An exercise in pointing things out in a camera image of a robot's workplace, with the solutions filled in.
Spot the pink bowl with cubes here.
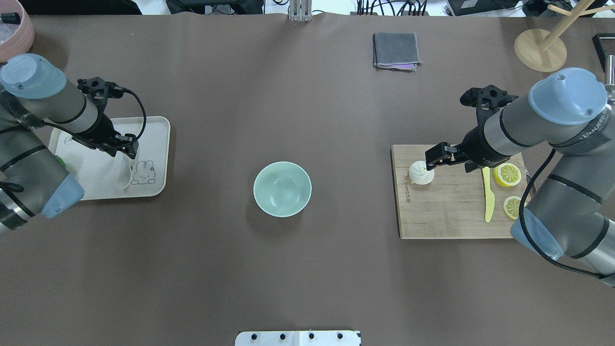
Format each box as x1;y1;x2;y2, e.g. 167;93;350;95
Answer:
0;0;35;65

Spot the mint green bowl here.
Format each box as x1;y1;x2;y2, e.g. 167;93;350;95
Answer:
253;161;312;218

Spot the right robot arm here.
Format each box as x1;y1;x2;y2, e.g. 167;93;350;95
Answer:
425;67;615;287

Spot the lower lemon half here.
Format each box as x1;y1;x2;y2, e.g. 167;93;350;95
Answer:
492;162;522;187

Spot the aluminium frame post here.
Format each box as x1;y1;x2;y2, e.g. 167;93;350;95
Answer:
288;0;312;22

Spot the white ceramic spoon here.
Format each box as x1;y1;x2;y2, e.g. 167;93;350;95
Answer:
115;155;132;190

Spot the green lime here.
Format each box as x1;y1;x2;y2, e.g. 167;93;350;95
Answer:
54;155;66;168

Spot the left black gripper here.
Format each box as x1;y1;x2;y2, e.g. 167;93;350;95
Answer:
77;113;139;160

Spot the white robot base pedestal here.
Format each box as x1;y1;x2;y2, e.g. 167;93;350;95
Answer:
234;329;362;346

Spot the upper lemon slice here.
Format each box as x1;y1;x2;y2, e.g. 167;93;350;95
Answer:
503;196;521;220

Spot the bamboo cutting board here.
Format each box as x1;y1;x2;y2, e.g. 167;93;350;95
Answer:
391;145;527;239

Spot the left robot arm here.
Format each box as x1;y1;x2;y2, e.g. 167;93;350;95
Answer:
0;53;140;234

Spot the beige rabbit tray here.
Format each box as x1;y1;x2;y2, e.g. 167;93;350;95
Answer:
48;116;171;200

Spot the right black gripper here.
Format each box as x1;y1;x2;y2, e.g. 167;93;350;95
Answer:
425;126;510;173

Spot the folded grey cloth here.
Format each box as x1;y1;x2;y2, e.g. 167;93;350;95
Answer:
372;32;423;72

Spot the wooden mug tree stand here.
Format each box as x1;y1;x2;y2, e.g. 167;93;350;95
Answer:
514;0;615;73

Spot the yellow plastic knife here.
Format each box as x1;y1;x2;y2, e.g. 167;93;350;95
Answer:
481;167;495;223

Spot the metal scoop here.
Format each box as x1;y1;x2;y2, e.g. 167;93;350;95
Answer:
604;55;615;103

